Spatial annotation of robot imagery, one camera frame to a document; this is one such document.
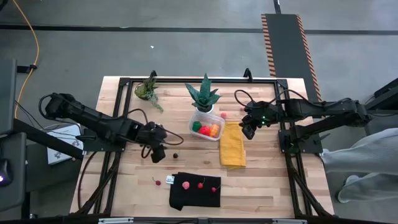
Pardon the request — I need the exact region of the yellow folded cloth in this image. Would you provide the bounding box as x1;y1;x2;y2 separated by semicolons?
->
219;121;248;169

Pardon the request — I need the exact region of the succulent plant in dark pot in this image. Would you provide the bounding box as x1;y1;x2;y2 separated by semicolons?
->
134;77;165;113

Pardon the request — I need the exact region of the grey desk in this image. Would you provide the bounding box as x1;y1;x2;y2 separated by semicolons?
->
0;58;28;215

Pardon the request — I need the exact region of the orange toy fruit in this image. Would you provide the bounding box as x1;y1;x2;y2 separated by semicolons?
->
208;123;220;138

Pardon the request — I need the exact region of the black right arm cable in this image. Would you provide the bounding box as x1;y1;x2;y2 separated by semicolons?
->
233;89;301;108

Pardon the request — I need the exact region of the white box with logos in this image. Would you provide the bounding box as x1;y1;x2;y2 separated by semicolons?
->
45;123;85;166

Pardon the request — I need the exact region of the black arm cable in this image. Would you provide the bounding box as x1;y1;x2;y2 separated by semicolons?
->
233;89;301;108
126;107;185;159

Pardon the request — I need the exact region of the black striped floor cable cover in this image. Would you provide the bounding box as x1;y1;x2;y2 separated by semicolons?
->
260;12;323;102

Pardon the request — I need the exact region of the black computer mouse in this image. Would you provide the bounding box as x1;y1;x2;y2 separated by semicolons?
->
0;158;14;188

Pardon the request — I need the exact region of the person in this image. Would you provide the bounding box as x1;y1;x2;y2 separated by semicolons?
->
319;126;398;205

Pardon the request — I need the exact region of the snake plant in white pot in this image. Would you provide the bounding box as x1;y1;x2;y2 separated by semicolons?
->
185;73;223;114

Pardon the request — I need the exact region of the silver aluminium extrusion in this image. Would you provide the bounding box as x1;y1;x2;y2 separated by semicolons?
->
271;218;308;224
98;217;135;224

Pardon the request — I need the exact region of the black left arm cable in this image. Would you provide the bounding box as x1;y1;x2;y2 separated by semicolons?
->
126;107;185;159

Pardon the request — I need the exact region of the black aluminium table frame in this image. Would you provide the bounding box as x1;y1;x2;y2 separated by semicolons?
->
68;76;336;218

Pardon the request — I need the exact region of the yellow cable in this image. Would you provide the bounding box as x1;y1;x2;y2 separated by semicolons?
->
11;0;40;110

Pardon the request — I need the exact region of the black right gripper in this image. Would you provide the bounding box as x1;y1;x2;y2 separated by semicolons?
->
240;101;280;141

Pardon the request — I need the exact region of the black folded cloth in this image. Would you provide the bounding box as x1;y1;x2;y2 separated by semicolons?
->
169;172;222;212

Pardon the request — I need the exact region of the clear plastic tupperware container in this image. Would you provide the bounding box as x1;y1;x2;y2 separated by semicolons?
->
188;111;226;142

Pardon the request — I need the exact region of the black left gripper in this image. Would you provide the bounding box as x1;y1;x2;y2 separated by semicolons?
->
135;121;169;164

